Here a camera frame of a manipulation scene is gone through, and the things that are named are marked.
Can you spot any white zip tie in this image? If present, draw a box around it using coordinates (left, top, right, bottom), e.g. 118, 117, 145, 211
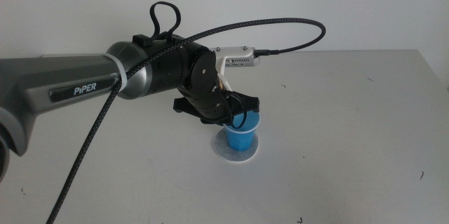
103, 53, 128, 92

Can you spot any white wrist camera with mount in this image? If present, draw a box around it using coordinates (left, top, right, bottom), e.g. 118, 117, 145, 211
209, 46, 261, 93

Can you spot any round grey cup mat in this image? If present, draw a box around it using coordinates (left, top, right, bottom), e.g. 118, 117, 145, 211
211, 126, 260, 163

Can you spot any blue plastic cup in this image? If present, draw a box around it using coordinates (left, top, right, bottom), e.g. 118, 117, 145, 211
223, 112, 262, 152

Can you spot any short black cable loop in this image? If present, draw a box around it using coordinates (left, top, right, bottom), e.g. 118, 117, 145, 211
149, 1, 182, 41

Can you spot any thin black cable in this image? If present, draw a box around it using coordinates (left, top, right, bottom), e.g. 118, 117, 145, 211
224, 90, 248, 130

